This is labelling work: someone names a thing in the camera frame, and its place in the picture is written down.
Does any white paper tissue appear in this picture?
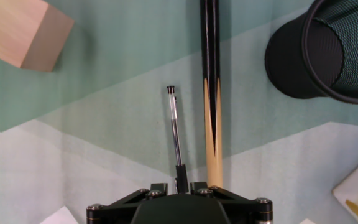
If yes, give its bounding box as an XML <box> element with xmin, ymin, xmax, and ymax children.
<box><xmin>40</xmin><ymin>205</ymin><xmax>80</xmax><ymax>224</ymax></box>

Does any black and wood cue stick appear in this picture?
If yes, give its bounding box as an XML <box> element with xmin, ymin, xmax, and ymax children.
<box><xmin>200</xmin><ymin>0</ymin><xmax>224</xmax><ymax>189</ymax></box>

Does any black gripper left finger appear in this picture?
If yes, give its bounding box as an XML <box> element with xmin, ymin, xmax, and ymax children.
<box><xmin>86</xmin><ymin>182</ymin><xmax>169</xmax><ymax>224</ymax></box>

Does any black mesh pen holder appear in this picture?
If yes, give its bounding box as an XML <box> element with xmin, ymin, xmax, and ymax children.
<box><xmin>264</xmin><ymin>0</ymin><xmax>358</xmax><ymax>105</ymax></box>

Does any clear pen with black grip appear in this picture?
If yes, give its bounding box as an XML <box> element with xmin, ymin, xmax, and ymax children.
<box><xmin>166</xmin><ymin>85</ymin><xmax>190</xmax><ymax>194</ymax></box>

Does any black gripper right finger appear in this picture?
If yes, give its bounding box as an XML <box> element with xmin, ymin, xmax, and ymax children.
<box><xmin>190</xmin><ymin>182</ymin><xmax>273</xmax><ymax>224</ymax></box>

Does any teal blue white tablecloth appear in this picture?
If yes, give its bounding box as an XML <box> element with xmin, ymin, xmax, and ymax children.
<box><xmin>0</xmin><ymin>0</ymin><xmax>358</xmax><ymax>224</ymax></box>

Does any wooden block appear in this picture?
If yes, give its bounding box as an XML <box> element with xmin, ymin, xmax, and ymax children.
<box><xmin>0</xmin><ymin>0</ymin><xmax>75</xmax><ymax>73</ymax></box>

